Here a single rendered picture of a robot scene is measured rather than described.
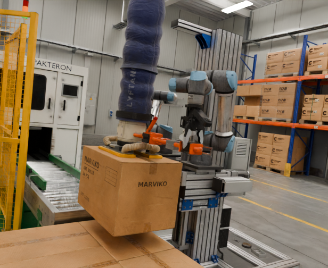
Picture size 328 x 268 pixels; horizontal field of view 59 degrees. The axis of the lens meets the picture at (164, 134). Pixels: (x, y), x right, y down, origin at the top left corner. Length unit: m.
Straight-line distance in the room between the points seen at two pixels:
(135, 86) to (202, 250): 1.39
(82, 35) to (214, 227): 9.92
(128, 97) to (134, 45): 0.31
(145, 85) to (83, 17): 10.02
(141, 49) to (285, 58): 8.46
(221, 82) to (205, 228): 1.17
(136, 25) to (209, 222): 1.54
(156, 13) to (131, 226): 1.24
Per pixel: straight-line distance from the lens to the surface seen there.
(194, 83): 1.34
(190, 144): 1.30
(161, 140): 1.51
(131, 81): 1.77
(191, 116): 1.35
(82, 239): 1.91
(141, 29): 1.81
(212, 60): 2.27
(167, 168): 1.67
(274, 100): 9.92
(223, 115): 1.86
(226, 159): 2.35
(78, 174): 3.36
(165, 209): 1.73
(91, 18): 11.79
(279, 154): 9.71
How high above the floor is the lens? 1.32
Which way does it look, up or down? 3 degrees down
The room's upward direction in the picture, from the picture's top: 6 degrees clockwise
